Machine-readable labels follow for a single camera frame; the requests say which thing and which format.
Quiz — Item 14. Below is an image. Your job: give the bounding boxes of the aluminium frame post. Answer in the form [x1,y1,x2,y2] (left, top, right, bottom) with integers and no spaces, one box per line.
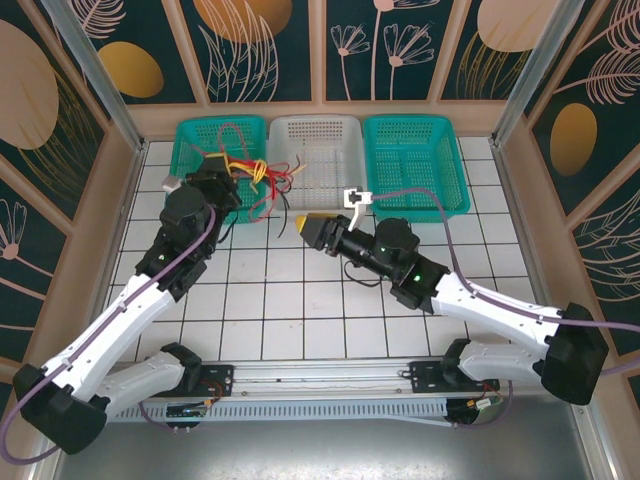
[39,0,147,154]
[491,0,582,149]

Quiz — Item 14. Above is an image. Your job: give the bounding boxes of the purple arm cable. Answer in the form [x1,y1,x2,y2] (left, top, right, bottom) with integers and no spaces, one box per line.
[0,204,217,466]
[370,187,640,431]

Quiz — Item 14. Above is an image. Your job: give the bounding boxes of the brushed metal plate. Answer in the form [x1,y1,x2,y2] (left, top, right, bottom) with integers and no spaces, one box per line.
[52,418,601,480]

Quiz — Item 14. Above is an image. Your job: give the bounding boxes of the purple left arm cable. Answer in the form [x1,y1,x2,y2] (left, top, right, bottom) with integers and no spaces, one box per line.
[0,204,217,466]

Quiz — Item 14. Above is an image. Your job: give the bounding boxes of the white plastic basket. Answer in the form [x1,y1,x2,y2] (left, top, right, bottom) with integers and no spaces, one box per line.
[267,114,365,217]

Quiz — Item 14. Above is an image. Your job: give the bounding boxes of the teal plastic basket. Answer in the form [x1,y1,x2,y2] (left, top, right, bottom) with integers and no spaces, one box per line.
[164,116,268,225]
[360,114,472,221]

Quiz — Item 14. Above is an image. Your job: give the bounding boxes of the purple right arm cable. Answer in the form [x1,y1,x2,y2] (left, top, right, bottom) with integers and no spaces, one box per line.
[370,187,640,431]

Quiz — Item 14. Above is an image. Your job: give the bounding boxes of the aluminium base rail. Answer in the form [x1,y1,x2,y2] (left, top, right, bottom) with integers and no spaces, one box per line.
[199,360,501,401]

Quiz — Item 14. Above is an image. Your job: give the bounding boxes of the white slotted cable duct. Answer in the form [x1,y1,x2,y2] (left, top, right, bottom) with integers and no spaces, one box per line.
[107,398,454,425]

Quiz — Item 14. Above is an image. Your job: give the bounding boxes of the yellow cable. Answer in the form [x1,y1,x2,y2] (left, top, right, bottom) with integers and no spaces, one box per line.
[223,155,269,177]
[247,158,271,195]

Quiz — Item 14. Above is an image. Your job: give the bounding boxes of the thin black right gripper wire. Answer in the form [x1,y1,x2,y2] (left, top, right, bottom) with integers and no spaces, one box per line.
[344,258,397,290]

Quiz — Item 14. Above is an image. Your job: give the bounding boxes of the black mounting plate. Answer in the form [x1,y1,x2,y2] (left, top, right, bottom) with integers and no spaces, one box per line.
[408,359,451,394]
[199,363,236,397]

